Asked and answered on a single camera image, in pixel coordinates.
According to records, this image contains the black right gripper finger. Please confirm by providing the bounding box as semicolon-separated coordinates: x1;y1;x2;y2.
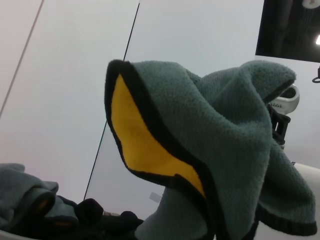
266;102;292;146

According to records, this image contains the black cloth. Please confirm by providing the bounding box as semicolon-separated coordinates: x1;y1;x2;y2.
59;194;145;240

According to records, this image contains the white round ceiling fixture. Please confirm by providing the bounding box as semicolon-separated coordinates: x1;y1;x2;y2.
301;0;318;10

